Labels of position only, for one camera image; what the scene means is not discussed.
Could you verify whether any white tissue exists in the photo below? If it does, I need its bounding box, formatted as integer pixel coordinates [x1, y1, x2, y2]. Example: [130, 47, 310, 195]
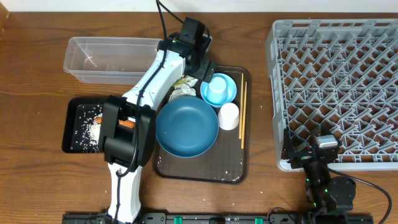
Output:
[168, 77, 198, 102]

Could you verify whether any brown serving tray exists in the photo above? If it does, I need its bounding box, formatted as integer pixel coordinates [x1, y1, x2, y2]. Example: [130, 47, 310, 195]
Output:
[152, 65, 252, 184]

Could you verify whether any light blue cup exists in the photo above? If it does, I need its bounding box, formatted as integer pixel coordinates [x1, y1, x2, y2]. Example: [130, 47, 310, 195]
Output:
[206, 77, 228, 105]

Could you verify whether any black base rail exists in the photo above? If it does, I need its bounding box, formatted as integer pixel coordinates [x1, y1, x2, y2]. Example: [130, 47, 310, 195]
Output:
[61, 212, 374, 224]

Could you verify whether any wooden chopstick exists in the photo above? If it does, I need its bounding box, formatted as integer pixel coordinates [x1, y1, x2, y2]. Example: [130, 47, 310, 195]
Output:
[239, 73, 244, 139]
[241, 82, 248, 149]

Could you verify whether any clear plastic bin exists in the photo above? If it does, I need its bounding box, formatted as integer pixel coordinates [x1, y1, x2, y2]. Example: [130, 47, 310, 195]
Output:
[63, 37, 160, 85]

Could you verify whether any grey dishwasher rack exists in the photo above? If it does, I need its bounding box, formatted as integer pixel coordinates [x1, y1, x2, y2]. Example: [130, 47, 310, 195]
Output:
[265, 19, 397, 172]

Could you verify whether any yellow foil snack wrapper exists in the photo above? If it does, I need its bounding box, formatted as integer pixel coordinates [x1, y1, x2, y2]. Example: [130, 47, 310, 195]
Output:
[173, 77, 192, 88]

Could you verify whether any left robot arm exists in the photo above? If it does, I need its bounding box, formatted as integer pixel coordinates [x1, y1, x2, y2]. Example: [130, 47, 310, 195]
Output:
[98, 17, 216, 223]

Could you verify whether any pile of white rice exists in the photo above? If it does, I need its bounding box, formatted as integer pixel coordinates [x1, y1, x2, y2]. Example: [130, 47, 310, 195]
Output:
[70, 105, 102, 153]

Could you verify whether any black rectangular tray bin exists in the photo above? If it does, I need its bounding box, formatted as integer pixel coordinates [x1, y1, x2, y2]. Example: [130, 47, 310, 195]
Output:
[62, 97, 106, 153]

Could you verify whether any wooden chopstick right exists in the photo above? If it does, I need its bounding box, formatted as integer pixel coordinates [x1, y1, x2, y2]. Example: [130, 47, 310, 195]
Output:
[241, 82, 248, 149]

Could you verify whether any dark blue plate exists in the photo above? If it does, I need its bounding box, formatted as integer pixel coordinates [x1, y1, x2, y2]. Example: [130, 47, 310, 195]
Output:
[156, 96, 219, 158]

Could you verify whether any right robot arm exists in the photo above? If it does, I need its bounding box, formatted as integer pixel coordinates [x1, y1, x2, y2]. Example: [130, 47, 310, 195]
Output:
[282, 125, 356, 223]

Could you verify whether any white pink cup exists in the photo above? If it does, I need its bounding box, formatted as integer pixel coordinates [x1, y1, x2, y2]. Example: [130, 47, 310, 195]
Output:
[218, 103, 239, 131]

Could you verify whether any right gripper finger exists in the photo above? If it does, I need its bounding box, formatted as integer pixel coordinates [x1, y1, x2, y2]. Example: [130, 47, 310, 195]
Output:
[320, 123, 332, 136]
[281, 128, 295, 159]

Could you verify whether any wooden chopstick left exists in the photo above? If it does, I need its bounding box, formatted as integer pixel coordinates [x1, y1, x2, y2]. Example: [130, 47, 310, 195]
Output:
[239, 73, 244, 139]

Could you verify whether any orange carrot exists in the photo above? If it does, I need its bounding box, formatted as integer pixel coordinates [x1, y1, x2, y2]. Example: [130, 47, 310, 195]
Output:
[94, 117, 135, 129]

